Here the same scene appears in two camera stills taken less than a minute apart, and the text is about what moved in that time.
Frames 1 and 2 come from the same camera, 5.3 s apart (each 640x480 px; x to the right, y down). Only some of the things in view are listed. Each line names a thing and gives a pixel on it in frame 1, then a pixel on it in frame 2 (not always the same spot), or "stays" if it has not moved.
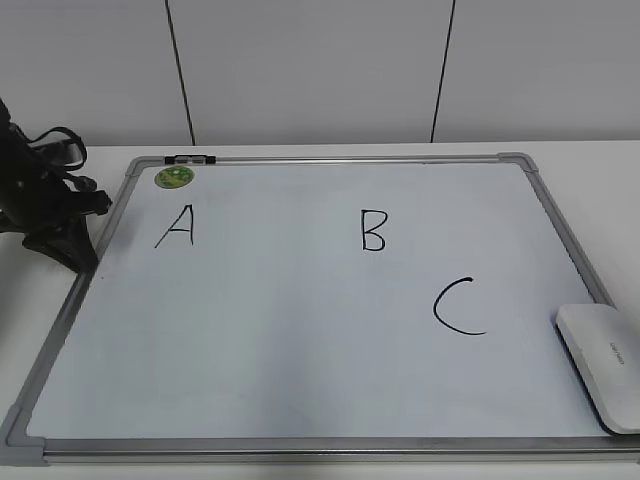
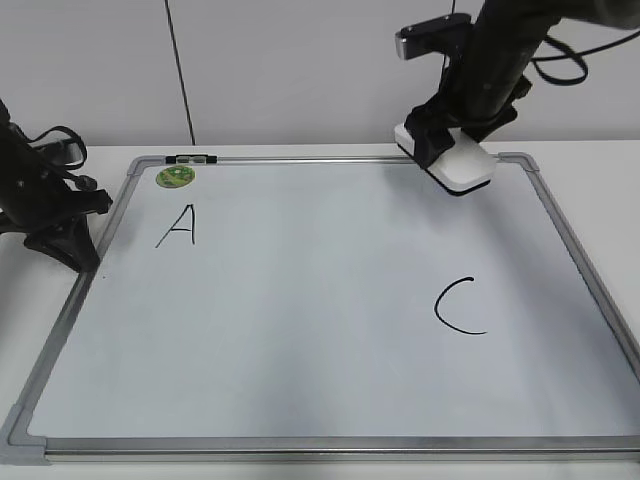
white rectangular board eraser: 602,344 → 465,167
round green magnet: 173,177 stays
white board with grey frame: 320,309 stays
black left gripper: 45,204 stays
